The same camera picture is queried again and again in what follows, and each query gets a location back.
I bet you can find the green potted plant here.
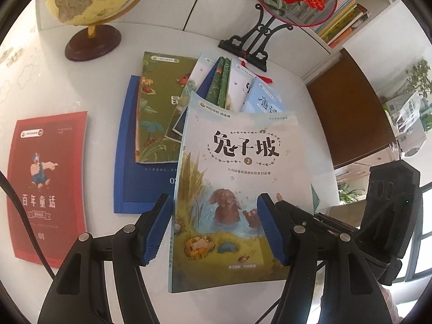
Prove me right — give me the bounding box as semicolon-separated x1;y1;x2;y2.
337;179;367;206
403;59;432;98

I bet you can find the white plastic packaging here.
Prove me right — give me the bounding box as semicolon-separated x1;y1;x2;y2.
381;89;429;157

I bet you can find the pale blue pond scene book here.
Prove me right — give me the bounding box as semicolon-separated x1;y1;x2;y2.
168;91;315;294

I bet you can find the pale grassy field book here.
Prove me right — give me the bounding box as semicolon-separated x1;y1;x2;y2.
180;53;220;109

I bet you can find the green spine book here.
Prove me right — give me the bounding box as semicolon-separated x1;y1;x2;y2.
219;58;233;108
206;57;225;107

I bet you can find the person's right forearm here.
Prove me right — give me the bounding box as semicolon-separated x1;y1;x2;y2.
380;283;406;324

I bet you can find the red storybook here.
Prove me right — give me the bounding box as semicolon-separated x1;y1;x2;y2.
7;111;89;269

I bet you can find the row of colourful shelved books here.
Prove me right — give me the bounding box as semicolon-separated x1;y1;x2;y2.
233;0;371;48

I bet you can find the green insect book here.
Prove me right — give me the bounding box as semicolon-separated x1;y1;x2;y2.
134;51;199;164

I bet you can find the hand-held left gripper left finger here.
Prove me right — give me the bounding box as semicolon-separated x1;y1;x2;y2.
37;193;175;324

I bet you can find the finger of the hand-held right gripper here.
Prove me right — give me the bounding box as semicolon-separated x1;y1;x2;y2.
313;212;364;241

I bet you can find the royal blue book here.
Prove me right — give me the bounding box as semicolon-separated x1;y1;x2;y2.
113;75;190;215

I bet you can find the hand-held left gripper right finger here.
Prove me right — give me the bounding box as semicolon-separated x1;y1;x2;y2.
256;192;403;324

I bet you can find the red tassel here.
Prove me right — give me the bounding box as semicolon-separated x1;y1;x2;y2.
238;50;274;85

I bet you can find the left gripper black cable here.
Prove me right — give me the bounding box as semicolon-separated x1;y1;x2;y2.
0;170;56;271

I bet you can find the dark cover book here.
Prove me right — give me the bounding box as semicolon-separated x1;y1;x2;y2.
164;106;190;142

